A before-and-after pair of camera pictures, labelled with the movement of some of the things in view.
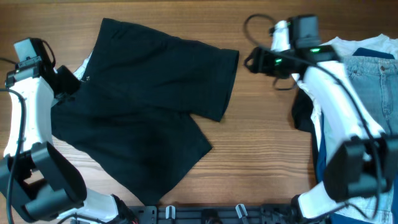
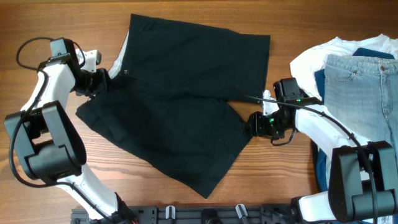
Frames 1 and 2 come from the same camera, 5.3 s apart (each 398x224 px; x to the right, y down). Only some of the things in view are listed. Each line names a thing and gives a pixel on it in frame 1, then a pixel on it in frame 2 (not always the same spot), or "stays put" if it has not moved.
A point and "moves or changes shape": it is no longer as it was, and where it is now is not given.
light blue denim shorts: x=377 y=80 stays put
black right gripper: x=257 y=62 -> x=253 y=125
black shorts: x=127 y=109 moves or changes shape
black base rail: x=272 y=214 stays put
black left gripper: x=74 y=81 -> x=103 y=85
